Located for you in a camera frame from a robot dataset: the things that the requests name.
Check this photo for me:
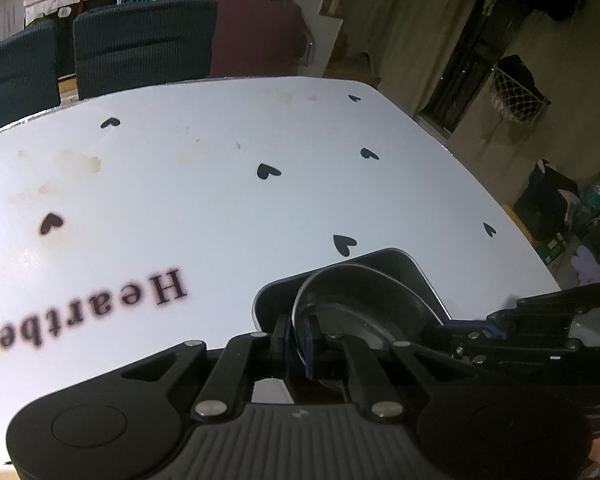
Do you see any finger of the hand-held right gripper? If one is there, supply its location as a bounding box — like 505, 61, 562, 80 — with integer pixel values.
442, 306, 584, 367

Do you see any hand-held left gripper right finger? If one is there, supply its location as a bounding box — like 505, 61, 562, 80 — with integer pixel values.
304, 312, 476, 422

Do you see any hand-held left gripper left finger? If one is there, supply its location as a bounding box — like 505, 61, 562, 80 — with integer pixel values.
121, 314, 295, 422

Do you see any round steel bowl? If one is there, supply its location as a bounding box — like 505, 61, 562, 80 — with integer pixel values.
291, 265, 433, 361

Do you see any purple plush toy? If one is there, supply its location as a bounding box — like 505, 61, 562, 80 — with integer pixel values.
569, 246, 600, 287

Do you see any black bag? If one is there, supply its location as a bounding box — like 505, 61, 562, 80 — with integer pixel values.
512, 159, 582, 242

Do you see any teal water bottle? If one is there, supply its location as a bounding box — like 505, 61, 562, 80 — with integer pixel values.
579, 179, 600, 223

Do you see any white heart-print table cover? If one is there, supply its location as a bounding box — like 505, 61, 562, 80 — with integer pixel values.
0, 76, 564, 466

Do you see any netted basket with dark cloth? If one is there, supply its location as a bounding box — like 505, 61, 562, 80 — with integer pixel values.
489, 54, 552, 125

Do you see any beige curtain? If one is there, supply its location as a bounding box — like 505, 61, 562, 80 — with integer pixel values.
330, 0, 501, 117

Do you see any maroon chair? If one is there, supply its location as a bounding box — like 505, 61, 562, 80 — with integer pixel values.
207, 0, 309, 82

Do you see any dark blue chair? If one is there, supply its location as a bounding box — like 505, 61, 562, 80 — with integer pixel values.
0, 20, 62, 139
72, 0, 219, 102

